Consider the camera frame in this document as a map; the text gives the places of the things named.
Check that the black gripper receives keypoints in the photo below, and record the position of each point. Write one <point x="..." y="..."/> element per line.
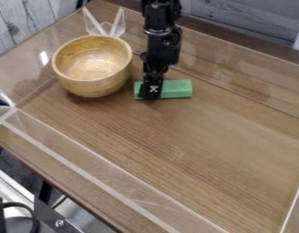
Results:
<point x="163" y="33"/>

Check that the green rectangular block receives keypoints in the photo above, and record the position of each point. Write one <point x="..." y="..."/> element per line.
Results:
<point x="174" y="89"/>

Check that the light wooden bowl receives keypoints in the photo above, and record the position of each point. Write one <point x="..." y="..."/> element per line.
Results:
<point x="92" y="65"/>

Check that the black table leg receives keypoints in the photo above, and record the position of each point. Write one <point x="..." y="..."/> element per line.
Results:
<point x="45" y="192"/>

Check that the clear acrylic corner bracket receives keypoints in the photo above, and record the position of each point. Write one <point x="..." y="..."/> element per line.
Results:
<point x="104" y="28"/>

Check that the clear acrylic tray wall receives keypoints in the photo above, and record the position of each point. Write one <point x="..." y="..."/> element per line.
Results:
<point x="199" y="165"/>

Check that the black metal bracket with screw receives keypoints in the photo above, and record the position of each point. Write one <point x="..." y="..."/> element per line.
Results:
<point x="52" y="221"/>

